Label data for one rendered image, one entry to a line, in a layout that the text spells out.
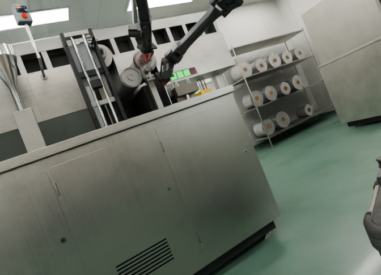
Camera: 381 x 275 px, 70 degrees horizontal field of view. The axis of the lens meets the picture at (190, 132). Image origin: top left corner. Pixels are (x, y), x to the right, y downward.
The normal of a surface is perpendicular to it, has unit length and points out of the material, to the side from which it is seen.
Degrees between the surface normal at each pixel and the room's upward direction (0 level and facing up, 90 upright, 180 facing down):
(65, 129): 90
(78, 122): 90
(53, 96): 90
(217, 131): 90
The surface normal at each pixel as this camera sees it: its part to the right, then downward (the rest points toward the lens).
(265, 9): 0.39, -0.17
